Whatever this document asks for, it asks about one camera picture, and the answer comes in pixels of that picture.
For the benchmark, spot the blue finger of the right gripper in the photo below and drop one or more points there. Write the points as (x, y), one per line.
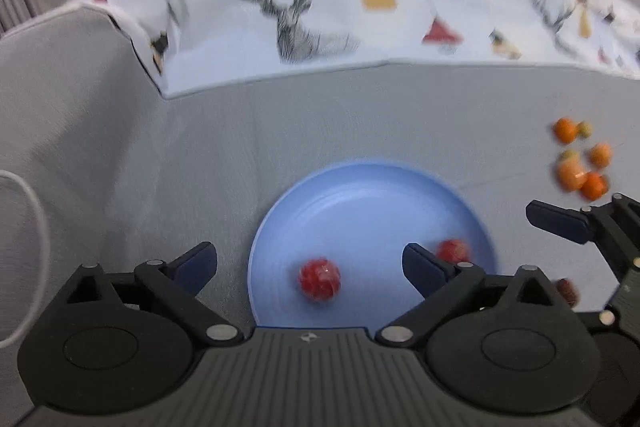
(566, 223)

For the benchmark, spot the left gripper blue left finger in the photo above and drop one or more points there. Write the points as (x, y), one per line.
(194, 269)

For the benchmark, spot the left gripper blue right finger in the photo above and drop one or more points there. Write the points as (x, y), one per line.
(423, 270)

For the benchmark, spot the red fruit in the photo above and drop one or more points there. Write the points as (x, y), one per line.
(453, 251)
(319, 280)

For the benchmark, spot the small orange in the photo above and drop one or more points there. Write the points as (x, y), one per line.
(595, 186)
(565, 130)

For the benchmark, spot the dark red jujube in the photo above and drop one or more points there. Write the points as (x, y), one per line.
(567, 289)

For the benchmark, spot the small orange top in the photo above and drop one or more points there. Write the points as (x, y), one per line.
(565, 130)

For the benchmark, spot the green-yellow small fruit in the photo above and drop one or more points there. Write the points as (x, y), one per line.
(569, 154)
(584, 129)

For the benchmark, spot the blue plastic plate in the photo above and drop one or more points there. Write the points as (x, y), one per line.
(360, 216)

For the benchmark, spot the grey printed sofa cover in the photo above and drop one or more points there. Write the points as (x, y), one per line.
(133, 130)

